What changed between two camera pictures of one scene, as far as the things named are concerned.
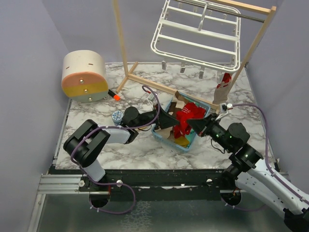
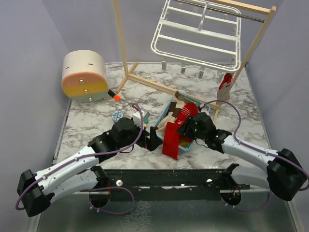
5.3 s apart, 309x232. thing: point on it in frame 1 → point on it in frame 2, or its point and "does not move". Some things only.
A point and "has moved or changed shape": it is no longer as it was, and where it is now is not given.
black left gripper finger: x=166 y=120 → x=154 y=141
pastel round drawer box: x=84 y=79 does not move
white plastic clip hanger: x=201 y=34 does not move
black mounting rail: x=157 y=185 does not move
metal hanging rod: x=224 y=10 does not move
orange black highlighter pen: x=116 y=97 does not move
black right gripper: x=200 y=125 → x=185 y=129
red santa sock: x=189 y=111 has moved or changed shape
